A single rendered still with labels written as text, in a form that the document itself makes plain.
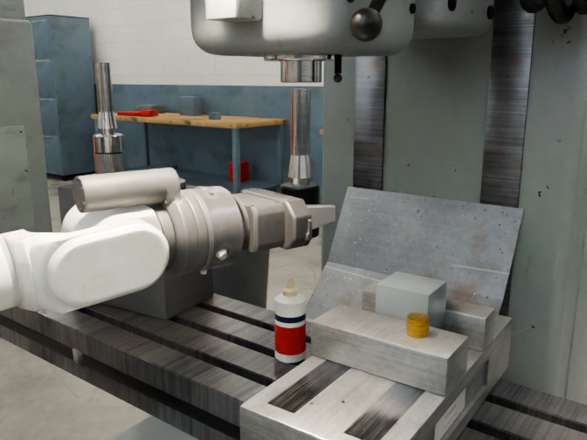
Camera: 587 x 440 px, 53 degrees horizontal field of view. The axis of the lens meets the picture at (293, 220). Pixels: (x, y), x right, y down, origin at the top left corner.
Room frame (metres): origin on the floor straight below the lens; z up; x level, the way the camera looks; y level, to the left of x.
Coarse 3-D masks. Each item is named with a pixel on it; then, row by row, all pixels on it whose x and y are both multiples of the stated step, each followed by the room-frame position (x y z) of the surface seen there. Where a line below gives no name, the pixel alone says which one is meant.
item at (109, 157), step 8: (96, 144) 0.94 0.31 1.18; (104, 144) 0.93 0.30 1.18; (112, 144) 0.94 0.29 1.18; (120, 144) 0.95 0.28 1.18; (96, 152) 0.94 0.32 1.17; (104, 152) 0.93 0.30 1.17; (112, 152) 0.94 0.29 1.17; (120, 152) 0.95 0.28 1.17; (96, 160) 0.94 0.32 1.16; (104, 160) 0.93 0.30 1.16; (112, 160) 0.94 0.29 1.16; (120, 160) 0.95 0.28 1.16; (96, 168) 0.94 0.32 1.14; (104, 168) 0.93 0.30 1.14; (112, 168) 0.94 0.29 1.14; (120, 168) 0.94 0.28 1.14
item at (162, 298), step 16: (64, 192) 0.93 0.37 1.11; (64, 208) 0.93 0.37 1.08; (208, 272) 0.92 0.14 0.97; (160, 288) 0.83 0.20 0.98; (176, 288) 0.85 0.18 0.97; (192, 288) 0.88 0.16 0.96; (208, 288) 0.92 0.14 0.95; (112, 304) 0.88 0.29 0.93; (128, 304) 0.86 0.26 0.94; (144, 304) 0.85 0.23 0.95; (160, 304) 0.83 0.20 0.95; (176, 304) 0.85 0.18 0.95; (192, 304) 0.88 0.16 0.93
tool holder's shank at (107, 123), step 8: (96, 64) 0.95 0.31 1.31; (104, 64) 0.95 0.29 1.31; (96, 72) 0.95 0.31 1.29; (104, 72) 0.95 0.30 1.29; (96, 80) 0.95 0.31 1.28; (104, 80) 0.95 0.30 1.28; (96, 88) 0.95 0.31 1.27; (104, 88) 0.95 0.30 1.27; (112, 88) 0.96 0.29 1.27; (104, 96) 0.95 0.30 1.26; (112, 96) 0.96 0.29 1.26; (104, 104) 0.95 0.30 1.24; (112, 104) 0.95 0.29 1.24; (104, 112) 0.95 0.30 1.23; (112, 112) 0.95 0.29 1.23; (104, 120) 0.94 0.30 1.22; (112, 120) 0.95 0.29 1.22; (104, 128) 0.94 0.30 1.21; (112, 128) 0.95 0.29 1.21
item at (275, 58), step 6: (276, 54) 0.66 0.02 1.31; (282, 54) 0.66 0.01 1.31; (288, 54) 0.65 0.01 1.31; (294, 54) 0.65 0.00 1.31; (300, 54) 0.65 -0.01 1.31; (306, 54) 0.65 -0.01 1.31; (312, 54) 0.65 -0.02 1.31; (318, 54) 0.65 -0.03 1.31; (324, 54) 0.66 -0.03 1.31; (330, 54) 0.66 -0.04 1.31; (270, 60) 0.68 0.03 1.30; (276, 60) 0.68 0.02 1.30; (324, 60) 0.68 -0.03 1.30; (330, 60) 0.68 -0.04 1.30
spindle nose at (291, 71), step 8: (280, 64) 0.69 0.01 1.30; (288, 64) 0.67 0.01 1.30; (296, 64) 0.67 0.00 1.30; (304, 64) 0.67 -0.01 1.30; (312, 64) 0.67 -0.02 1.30; (320, 64) 0.68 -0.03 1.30; (280, 72) 0.69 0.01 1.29; (288, 72) 0.67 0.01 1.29; (296, 72) 0.67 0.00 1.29; (304, 72) 0.67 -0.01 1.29; (312, 72) 0.67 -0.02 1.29; (320, 72) 0.68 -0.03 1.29; (280, 80) 0.69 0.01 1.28; (288, 80) 0.67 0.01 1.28; (296, 80) 0.67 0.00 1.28; (304, 80) 0.67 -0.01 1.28; (312, 80) 0.67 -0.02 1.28; (320, 80) 0.68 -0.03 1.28
